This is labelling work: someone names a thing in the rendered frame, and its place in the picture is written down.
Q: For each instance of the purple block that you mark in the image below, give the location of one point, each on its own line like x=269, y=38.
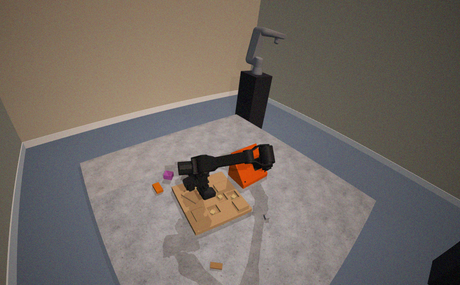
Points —
x=168, y=175

